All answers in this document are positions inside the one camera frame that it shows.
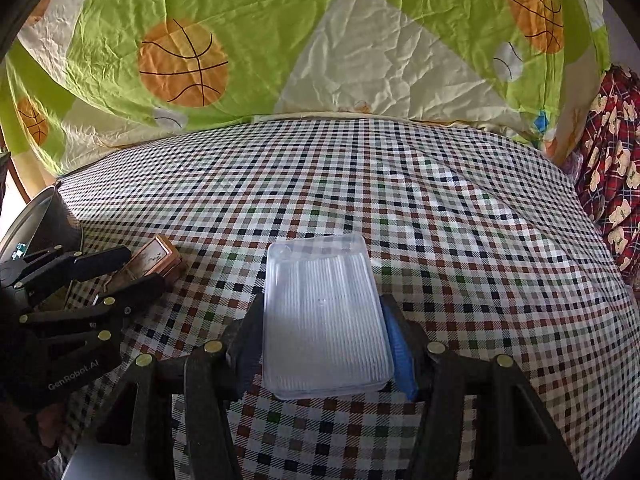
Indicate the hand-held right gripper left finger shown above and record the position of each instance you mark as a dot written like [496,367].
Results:
[247,355]

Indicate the round metal tin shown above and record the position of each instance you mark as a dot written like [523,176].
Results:
[55,220]

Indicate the clear plastic case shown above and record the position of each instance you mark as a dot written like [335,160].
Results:
[325,320]

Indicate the red bear-print cloth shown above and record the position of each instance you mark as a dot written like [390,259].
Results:
[610,160]

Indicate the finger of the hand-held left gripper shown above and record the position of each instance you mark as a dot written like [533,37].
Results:
[137,292]
[97,262]

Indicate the brown playing card pack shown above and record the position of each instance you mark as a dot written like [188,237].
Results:
[160,257]

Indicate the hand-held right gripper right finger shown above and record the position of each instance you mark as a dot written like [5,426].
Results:
[402,355]

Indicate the green ball-print bedsheet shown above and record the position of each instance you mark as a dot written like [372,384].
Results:
[300,35]

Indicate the person's left hand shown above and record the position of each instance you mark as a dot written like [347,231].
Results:
[47,422]

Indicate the checkered tablecloth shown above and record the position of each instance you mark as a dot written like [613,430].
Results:
[475,260]

